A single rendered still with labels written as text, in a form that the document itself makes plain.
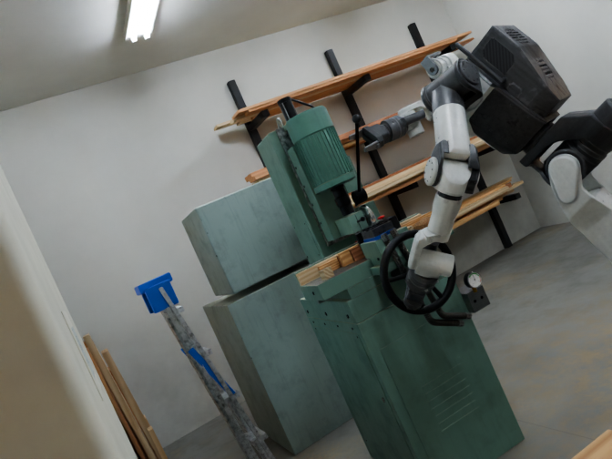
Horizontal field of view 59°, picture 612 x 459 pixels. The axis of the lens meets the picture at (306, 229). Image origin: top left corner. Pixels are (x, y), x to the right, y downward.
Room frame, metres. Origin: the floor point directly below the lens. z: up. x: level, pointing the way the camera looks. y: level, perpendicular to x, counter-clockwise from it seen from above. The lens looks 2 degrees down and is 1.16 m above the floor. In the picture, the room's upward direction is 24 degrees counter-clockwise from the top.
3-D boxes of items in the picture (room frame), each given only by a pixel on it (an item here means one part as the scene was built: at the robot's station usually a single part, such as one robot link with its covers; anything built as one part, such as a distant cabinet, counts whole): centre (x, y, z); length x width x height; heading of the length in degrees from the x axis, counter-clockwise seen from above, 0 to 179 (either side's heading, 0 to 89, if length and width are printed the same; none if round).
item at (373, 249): (1.99, -0.25, 0.91); 0.15 x 0.14 x 0.09; 109
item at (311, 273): (2.19, -0.18, 0.92); 0.60 x 0.02 x 0.05; 109
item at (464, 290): (2.12, -0.47, 0.58); 0.12 x 0.08 x 0.08; 19
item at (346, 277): (2.07, -0.22, 0.87); 0.61 x 0.30 x 0.06; 109
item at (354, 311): (2.28, -0.14, 0.76); 0.57 x 0.45 x 0.09; 19
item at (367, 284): (2.11, -0.20, 0.82); 0.40 x 0.21 x 0.04; 109
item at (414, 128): (2.18, -0.54, 1.30); 0.11 x 0.11 x 0.11; 19
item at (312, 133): (2.17, -0.18, 1.35); 0.18 x 0.18 x 0.31
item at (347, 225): (2.19, -0.18, 1.03); 0.14 x 0.07 x 0.09; 19
